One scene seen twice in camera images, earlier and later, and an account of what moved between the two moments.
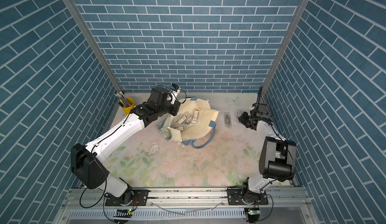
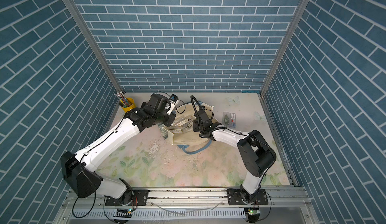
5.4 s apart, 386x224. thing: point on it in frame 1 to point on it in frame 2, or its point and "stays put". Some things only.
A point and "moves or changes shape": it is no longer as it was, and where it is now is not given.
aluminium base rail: (188, 206) stays put
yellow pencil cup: (127, 109) stays put
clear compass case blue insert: (237, 114) to (232, 120)
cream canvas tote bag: (194, 123) moves or changes shape
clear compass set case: (227, 120) stays put
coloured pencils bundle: (123, 101) stays put
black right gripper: (243, 119) to (195, 124)
